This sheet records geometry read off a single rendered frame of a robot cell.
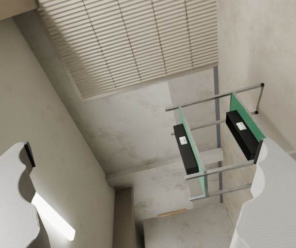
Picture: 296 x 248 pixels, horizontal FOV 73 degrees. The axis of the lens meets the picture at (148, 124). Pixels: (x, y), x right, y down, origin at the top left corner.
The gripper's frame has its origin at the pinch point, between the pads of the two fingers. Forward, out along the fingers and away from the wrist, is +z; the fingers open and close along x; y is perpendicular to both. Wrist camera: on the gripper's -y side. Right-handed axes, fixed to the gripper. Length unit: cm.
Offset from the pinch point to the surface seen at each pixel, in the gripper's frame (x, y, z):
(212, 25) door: 95, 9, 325
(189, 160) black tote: 36, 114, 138
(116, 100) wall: -63, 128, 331
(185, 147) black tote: 33, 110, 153
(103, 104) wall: -89, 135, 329
